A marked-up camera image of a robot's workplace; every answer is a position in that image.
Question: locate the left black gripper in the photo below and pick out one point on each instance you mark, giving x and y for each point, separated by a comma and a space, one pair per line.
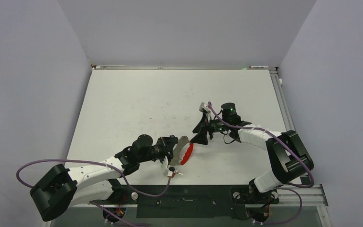
167, 144

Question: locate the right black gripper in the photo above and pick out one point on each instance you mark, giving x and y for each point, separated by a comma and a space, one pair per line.
202, 127

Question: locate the red-handled metal key holder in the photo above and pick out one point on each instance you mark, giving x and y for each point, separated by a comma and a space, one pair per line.
182, 152

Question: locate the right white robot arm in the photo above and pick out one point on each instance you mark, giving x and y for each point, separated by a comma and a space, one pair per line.
289, 159

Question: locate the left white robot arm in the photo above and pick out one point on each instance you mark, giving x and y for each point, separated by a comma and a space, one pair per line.
61, 187

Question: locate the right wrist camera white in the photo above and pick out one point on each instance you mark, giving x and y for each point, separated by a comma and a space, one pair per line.
203, 107

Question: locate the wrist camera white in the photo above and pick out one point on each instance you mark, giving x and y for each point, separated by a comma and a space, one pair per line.
203, 107
171, 171

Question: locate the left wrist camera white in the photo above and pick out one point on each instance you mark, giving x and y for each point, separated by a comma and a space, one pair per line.
171, 171

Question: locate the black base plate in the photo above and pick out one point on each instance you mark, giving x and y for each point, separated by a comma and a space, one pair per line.
194, 201

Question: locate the aluminium frame rail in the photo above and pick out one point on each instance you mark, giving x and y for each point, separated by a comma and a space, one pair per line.
314, 196

